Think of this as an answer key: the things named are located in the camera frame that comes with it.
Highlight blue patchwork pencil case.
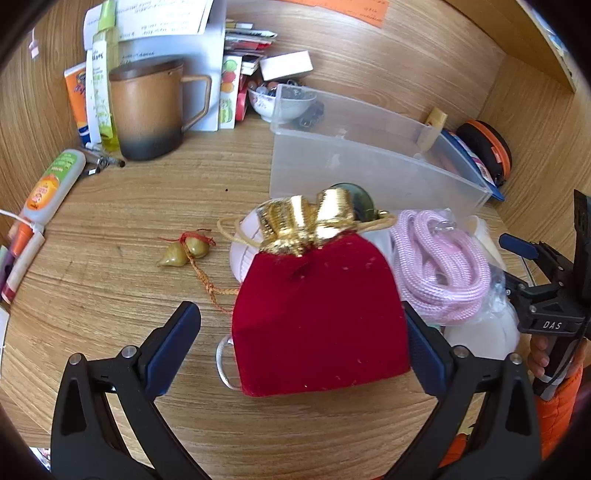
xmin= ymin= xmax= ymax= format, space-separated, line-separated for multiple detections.
xmin=438 ymin=130 xmax=506 ymax=201

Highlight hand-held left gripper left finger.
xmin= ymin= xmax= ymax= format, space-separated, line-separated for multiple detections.
xmin=50 ymin=301 xmax=213 ymax=480

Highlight green yellow spray bottle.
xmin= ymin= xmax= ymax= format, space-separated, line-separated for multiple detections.
xmin=90 ymin=0 xmax=122 ymax=155

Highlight white cable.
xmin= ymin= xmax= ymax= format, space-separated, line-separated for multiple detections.
xmin=0 ymin=209 xmax=44 ymax=232

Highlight orange sunscreen tube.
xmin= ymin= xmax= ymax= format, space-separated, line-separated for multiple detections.
xmin=64 ymin=62 xmax=100 ymax=148

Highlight gourd charm with red string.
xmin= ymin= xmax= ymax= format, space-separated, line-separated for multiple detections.
xmin=157 ymin=217 xmax=241 ymax=317

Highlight wooden desktop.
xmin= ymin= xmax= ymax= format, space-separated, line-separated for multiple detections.
xmin=0 ymin=55 xmax=578 ymax=480

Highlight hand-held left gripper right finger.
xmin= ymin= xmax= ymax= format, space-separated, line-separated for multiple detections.
xmin=401 ymin=300 xmax=543 ymax=480

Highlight dark green round trinket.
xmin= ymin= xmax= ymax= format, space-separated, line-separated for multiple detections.
xmin=330 ymin=183 xmax=393 ymax=222

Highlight small white cardboard box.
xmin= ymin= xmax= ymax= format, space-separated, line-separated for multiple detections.
xmin=259 ymin=51 xmax=312 ymax=80

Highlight person's right forearm orange sleeve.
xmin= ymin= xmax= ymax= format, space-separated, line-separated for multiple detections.
xmin=438 ymin=364 xmax=583 ymax=468

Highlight red velvet pouch gold top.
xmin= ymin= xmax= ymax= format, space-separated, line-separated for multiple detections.
xmin=231 ymin=187 xmax=413 ymax=398

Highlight white tube orange label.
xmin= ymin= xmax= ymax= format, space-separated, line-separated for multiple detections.
xmin=18 ymin=148 xmax=87 ymax=227

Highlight pink rope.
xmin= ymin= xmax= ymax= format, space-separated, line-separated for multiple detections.
xmin=390 ymin=209 xmax=509 ymax=326

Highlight white pink tube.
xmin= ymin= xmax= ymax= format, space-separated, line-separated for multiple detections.
xmin=2 ymin=233 xmax=45 ymax=303

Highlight person's right hand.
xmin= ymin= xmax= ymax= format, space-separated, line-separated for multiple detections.
xmin=527 ymin=335 xmax=550 ymax=380

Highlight black binder clip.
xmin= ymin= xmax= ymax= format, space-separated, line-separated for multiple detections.
xmin=295 ymin=99 xmax=326 ymax=130

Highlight metal nail clipper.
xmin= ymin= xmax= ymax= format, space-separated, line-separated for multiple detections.
xmin=81 ymin=143 xmax=126 ymax=175

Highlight black case orange zipper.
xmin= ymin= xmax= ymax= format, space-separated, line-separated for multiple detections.
xmin=456 ymin=120 xmax=512 ymax=188

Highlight small orange tube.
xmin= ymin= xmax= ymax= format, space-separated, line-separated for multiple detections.
xmin=10 ymin=220 xmax=34 ymax=258

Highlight clear plastic storage box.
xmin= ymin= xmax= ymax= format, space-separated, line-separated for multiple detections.
xmin=269 ymin=84 xmax=494 ymax=217

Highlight white bowl of beads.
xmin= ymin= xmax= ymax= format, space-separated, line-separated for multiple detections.
xmin=248 ymin=84 xmax=318 ymax=124

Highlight stack of books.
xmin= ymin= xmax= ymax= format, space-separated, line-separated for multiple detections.
xmin=224 ymin=21 xmax=278 ymax=77

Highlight orange paper note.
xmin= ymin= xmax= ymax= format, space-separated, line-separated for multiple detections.
xmin=277 ymin=0 xmax=389 ymax=28

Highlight yellow sunscreen bottle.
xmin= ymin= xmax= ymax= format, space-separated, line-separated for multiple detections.
xmin=425 ymin=107 xmax=448 ymax=153

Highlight fruit sticker booklet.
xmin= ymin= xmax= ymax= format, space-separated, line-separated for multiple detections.
xmin=218 ymin=55 xmax=243 ymax=130

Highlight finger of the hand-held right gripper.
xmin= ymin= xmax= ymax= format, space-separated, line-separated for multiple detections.
xmin=499 ymin=233 xmax=575 ymax=284
xmin=504 ymin=272 xmax=573 ymax=319

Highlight brown ceramic mug with lid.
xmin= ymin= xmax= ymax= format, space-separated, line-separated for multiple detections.
xmin=108 ymin=58 xmax=213 ymax=161

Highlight white cloth pouch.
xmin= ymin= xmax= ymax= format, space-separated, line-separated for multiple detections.
xmin=215 ymin=295 xmax=522 ymax=389

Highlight papers in file holder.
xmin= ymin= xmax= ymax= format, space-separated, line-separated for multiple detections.
xmin=115 ymin=0 xmax=215 ymax=42

